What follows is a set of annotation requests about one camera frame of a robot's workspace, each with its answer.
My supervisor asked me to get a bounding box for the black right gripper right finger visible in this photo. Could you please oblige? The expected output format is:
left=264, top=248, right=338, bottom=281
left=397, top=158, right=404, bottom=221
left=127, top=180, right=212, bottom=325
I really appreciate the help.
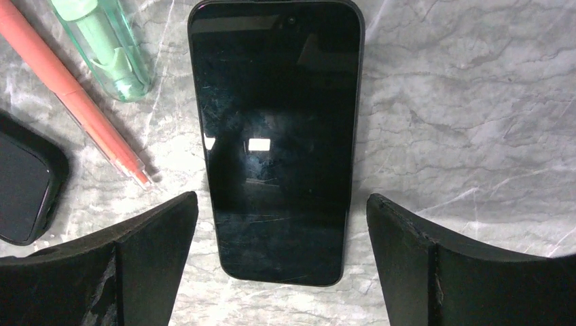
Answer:
left=366, top=194, right=575, bottom=325

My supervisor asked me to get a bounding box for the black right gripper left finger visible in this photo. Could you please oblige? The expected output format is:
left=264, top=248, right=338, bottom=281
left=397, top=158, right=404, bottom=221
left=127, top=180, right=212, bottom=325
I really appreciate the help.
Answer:
left=1, top=192, right=198, bottom=325

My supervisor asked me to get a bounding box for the black phone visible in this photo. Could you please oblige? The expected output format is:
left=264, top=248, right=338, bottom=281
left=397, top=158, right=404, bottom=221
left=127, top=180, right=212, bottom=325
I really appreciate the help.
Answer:
left=1, top=112, right=70, bottom=246

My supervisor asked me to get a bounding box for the orange pen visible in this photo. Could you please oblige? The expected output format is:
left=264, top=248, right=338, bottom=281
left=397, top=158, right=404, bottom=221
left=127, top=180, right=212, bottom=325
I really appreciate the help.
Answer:
left=1, top=1, right=151, bottom=189

